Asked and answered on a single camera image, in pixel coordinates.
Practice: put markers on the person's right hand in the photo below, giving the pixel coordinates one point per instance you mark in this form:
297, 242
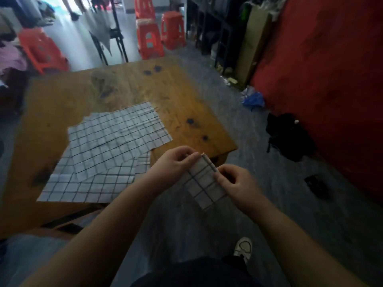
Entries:
242, 188

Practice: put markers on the person's left hand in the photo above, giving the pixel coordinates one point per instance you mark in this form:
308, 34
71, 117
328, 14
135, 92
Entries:
170, 170

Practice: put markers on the person's left forearm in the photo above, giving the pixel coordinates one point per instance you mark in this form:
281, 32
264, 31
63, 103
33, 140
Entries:
95, 239

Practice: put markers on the person's right forearm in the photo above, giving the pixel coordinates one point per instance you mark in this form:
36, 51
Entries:
305, 257

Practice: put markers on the person's white right shoe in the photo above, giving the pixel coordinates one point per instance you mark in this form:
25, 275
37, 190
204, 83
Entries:
243, 248

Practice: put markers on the person's black trousers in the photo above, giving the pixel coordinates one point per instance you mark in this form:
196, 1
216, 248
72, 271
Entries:
236, 261

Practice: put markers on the person's black top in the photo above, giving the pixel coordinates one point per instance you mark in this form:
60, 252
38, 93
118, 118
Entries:
194, 275

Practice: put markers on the black backpack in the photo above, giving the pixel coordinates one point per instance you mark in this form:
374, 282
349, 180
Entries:
290, 137

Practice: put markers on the small black floor object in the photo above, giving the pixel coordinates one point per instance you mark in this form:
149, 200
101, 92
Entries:
317, 186

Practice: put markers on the blue plastic bag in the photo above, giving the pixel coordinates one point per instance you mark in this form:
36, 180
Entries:
253, 100

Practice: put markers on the pile of packaging scraps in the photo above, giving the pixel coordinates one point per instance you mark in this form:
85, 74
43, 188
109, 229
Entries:
227, 77

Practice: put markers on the red plastic stool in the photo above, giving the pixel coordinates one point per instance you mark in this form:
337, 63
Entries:
149, 41
145, 7
42, 47
173, 29

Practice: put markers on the brown cardboard sheet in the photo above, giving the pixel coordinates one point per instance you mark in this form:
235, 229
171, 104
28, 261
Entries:
252, 44

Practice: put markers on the black metal chair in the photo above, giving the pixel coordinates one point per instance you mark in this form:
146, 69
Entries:
115, 32

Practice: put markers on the dark shelf unit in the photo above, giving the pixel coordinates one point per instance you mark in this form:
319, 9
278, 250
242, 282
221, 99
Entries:
209, 23

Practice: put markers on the pink blanket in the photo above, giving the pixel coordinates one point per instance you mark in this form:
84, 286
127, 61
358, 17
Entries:
12, 58

